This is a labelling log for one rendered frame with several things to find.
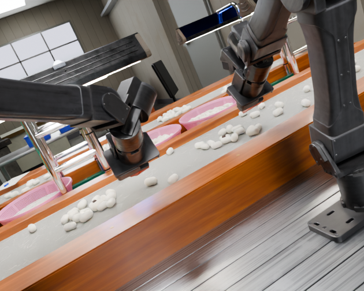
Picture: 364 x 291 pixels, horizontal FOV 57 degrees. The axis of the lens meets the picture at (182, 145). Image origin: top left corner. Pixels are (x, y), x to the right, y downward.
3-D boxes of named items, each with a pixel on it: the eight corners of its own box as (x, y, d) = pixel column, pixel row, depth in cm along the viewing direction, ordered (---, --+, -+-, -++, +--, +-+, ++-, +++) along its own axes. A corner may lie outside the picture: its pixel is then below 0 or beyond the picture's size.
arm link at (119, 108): (137, 104, 71) (93, 67, 64) (166, 94, 66) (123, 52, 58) (118, 150, 65) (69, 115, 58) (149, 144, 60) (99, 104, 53)
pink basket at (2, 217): (98, 194, 120) (86, 171, 118) (44, 242, 98) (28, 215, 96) (49, 204, 134) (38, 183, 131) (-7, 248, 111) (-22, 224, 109)
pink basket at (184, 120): (263, 116, 128) (255, 93, 125) (204, 148, 120) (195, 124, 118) (228, 114, 152) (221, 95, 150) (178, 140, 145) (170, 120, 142)
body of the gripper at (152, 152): (103, 156, 71) (96, 138, 64) (146, 135, 73) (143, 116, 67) (117, 181, 68) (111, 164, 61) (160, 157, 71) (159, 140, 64)
